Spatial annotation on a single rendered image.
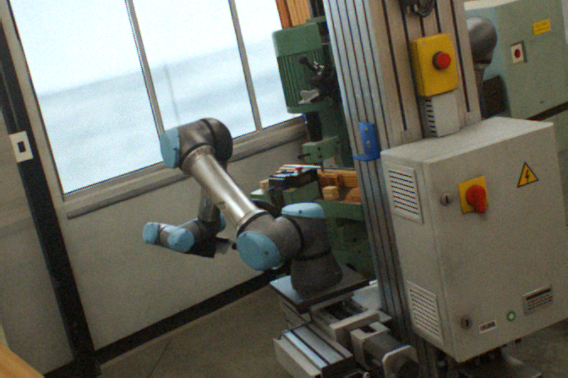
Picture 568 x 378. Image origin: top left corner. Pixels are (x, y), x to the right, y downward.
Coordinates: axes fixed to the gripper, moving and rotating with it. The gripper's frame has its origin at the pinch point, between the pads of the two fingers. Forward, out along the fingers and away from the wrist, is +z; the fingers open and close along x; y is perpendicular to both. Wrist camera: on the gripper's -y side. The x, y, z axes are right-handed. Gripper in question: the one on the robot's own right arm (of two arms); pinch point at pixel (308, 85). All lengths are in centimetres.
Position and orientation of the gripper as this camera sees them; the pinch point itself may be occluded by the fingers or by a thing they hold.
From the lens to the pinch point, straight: 266.9
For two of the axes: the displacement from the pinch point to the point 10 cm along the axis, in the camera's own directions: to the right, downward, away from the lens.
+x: -3.8, 8.8, -2.9
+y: -6.5, -4.7, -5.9
